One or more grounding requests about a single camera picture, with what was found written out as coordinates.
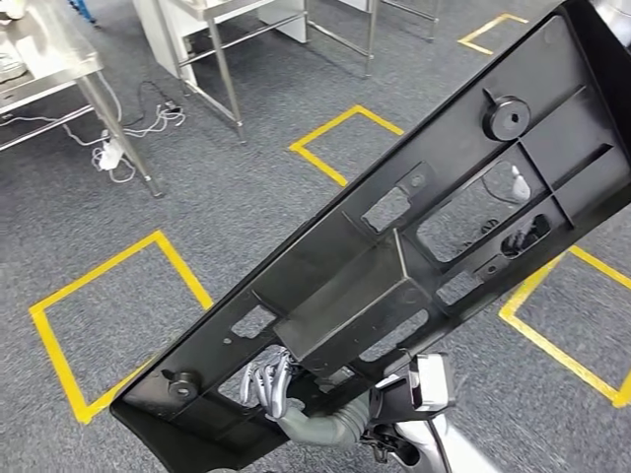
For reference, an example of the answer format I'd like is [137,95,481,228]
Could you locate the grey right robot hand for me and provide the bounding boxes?
[239,347,306,423]

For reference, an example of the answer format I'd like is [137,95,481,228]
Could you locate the black plastic panel part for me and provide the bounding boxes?
[109,0,631,473]

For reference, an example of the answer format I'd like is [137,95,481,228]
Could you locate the white power strip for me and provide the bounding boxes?
[97,138,125,173]

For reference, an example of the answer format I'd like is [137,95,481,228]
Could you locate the white plug adapter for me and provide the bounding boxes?
[509,166,532,202]

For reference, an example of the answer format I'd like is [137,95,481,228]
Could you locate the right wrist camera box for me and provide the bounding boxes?
[369,352,455,426]

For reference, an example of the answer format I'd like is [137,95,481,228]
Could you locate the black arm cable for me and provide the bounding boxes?
[427,417,455,473]

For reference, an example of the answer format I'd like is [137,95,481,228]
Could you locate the white floor cables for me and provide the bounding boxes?
[0,70,187,185]

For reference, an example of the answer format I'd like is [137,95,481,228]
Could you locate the steel frame table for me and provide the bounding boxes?
[305,0,380,78]
[132,0,312,142]

